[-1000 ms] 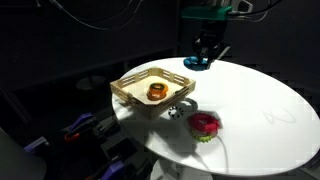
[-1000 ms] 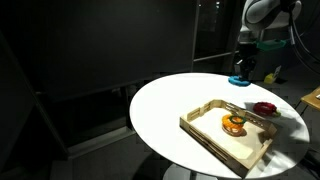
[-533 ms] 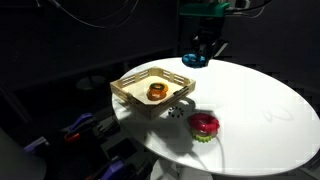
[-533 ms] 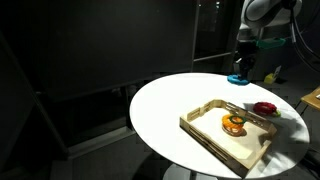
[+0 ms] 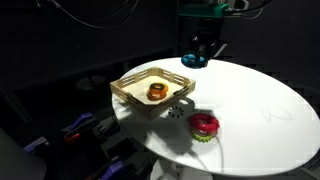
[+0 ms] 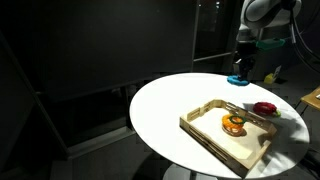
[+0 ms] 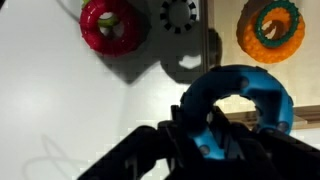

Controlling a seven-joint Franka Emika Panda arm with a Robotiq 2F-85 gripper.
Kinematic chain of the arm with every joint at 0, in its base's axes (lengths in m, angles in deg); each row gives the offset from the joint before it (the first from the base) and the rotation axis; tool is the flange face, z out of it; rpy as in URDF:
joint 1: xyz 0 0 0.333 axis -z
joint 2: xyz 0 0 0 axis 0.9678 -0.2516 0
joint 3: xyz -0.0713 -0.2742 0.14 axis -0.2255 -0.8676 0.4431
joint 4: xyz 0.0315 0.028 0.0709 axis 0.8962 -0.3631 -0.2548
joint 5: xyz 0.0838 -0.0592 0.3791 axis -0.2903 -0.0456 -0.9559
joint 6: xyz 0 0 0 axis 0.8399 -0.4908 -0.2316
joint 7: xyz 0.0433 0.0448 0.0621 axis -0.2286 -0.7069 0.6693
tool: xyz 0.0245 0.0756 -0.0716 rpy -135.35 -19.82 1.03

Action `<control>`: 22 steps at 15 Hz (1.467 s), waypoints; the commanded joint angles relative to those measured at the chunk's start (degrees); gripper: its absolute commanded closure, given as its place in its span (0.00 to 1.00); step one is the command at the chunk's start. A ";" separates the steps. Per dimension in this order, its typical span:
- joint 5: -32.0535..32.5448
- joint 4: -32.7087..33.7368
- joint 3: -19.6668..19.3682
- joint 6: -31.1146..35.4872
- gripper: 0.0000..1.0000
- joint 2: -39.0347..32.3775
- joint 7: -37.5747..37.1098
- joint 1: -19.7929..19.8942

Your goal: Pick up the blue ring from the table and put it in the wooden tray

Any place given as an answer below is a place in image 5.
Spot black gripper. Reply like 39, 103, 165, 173
190, 17, 229, 67

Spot blue ring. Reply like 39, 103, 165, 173
180, 53, 207, 69

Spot wooden slatted tray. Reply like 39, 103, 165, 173
109, 66, 197, 120

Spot white table base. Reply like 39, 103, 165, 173
149, 157, 216, 180

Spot grey rounded object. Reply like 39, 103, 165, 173
0, 128, 48, 180

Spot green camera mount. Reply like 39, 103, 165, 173
177, 2, 231, 19

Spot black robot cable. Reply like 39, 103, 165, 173
224, 0, 273, 16

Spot dark green ring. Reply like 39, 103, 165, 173
149, 82, 169, 92

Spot orange ring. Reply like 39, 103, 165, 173
146, 82, 170, 102

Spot black and white ring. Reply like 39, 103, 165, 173
168, 106, 185, 119

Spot red ring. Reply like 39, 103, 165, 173
188, 112, 221, 133

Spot light green spiky ring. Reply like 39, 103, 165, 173
190, 128, 218, 144

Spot black hanging cable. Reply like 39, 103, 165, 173
46, 0, 141, 30

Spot orange clamp handle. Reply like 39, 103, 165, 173
64, 132, 82, 143

